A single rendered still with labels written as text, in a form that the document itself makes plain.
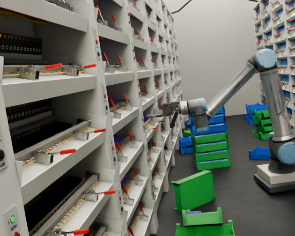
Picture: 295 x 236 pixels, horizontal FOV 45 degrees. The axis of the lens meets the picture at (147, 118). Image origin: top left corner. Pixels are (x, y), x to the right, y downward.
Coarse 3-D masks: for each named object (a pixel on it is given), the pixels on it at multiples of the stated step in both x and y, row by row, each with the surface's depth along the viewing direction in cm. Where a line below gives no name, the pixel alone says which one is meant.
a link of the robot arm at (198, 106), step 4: (188, 100) 233; (192, 100) 231; (196, 100) 230; (200, 100) 229; (204, 100) 228; (188, 104) 229; (192, 104) 229; (196, 104) 228; (200, 104) 228; (204, 104) 227; (188, 108) 229; (192, 108) 229; (196, 108) 228; (200, 108) 228; (204, 108) 228; (188, 112) 231; (192, 112) 231; (196, 112) 229; (200, 112) 229; (204, 112) 230
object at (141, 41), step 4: (132, 28) 198; (132, 32) 199; (136, 36) 215; (140, 36) 242; (144, 36) 258; (136, 40) 212; (140, 40) 242; (144, 40) 258; (148, 40) 258; (136, 44) 215; (140, 44) 229; (144, 44) 243; (144, 48) 246
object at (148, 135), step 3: (144, 114) 266; (147, 114) 265; (150, 114) 265; (159, 117) 264; (153, 120) 265; (156, 120) 265; (156, 123) 260; (147, 126) 243; (150, 126) 244; (153, 126) 246; (156, 126) 255; (150, 129) 235; (153, 129) 236; (156, 129) 259; (150, 132) 226; (153, 132) 239; (147, 135) 215; (150, 135) 225; (147, 138) 212; (150, 138) 228; (147, 141) 215
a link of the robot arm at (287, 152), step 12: (264, 60) 216; (276, 60) 215; (264, 72) 219; (276, 72) 219; (264, 84) 222; (276, 84) 219; (276, 96) 220; (276, 108) 221; (276, 120) 223; (288, 120) 224; (276, 132) 226; (288, 132) 223; (276, 144) 226; (288, 144) 220; (288, 156) 222
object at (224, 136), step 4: (208, 136) 313; (212, 136) 313; (216, 136) 313; (220, 136) 313; (224, 136) 313; (192, 140) 322; (196, 140) 313; (200, 140) 313; (204, 140) 313; (208, 140) 313; (212, 140) 313; (216, 140) 313; (220, 140) 313
